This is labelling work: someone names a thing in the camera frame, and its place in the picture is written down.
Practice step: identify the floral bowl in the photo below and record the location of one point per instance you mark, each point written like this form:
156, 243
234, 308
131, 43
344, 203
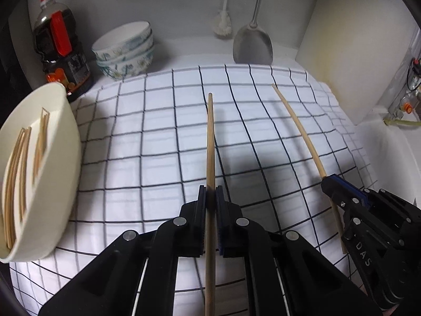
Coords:
120, 70
128, 56
122, 40

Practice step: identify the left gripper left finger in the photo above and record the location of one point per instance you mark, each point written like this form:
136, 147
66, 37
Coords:
136, 273

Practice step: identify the dark soy sauce bottle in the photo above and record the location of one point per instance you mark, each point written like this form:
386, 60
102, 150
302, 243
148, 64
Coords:
60, 50

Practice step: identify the bottom floral bowl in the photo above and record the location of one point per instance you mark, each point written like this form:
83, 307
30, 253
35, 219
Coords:
120, 70

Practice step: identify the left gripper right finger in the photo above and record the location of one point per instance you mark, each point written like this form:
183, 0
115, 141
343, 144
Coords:
285, 274

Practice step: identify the cream cutting board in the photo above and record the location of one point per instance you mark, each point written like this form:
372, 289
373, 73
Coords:
356, 48

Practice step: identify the gas valve fitting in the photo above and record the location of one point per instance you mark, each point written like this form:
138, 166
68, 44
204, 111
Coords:
409, 100

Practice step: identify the top floral bowl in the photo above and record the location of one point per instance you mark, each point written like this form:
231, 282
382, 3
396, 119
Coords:
122, 40

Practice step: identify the middle floral bowl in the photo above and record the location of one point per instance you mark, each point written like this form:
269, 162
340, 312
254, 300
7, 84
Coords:
128, 56

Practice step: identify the steel spatula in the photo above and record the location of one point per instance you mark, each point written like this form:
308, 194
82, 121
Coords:
252, 45

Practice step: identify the white dish brush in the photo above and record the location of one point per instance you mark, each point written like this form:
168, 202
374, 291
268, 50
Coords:
222, 26

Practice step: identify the cream oval tray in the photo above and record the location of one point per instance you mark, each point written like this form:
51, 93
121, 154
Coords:
50, 200

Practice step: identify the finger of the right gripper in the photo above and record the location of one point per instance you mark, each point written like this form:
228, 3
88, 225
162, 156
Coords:
341, 185
338, 194

